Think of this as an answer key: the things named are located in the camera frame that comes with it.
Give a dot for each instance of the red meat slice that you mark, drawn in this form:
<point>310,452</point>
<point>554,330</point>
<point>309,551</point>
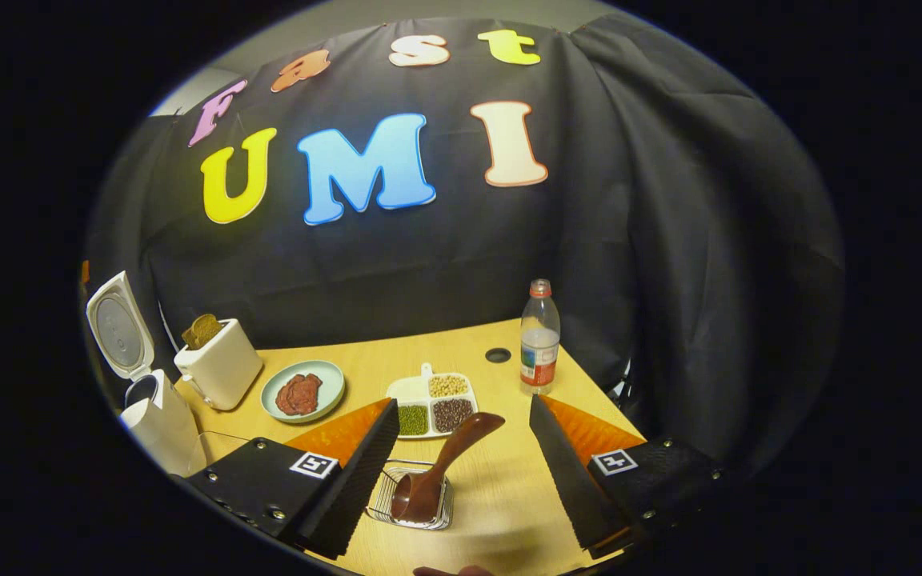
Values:
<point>298,394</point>

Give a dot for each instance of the white rice cooker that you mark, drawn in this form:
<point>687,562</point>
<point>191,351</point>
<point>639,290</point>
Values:
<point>169,424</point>

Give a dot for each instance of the pile of green mung beans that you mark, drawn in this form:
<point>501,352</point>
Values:
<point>413,420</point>

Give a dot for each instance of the white toaster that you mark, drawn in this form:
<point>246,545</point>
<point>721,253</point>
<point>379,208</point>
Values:
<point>225,368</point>

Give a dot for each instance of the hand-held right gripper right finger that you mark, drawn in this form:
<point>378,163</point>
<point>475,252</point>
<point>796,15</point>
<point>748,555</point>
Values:
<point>573,488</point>

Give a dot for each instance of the black backdrop cloth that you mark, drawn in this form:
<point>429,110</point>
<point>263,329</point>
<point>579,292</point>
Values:
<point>445,264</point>

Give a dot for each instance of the white divided dish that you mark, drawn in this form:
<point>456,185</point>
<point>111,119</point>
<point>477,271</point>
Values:
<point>411,390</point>

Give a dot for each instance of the brown wooden spoon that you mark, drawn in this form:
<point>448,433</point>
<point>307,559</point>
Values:
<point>421,496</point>

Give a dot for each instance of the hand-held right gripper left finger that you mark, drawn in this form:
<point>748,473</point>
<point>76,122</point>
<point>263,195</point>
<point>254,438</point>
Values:
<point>357,480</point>

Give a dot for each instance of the clear plastic water bottle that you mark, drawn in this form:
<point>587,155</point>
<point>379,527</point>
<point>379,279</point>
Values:
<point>539,352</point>

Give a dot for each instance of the pile of dark red beans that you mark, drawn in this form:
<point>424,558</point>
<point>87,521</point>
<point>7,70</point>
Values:
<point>449,414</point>

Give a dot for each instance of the pale green plate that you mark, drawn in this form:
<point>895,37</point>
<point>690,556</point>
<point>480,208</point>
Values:
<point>329,384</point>

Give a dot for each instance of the brown toast slice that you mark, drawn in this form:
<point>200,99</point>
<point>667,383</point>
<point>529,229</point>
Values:
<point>201,330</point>

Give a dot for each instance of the pile of yellow soybeans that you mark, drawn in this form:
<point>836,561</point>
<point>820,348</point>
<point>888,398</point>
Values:
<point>448,386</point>

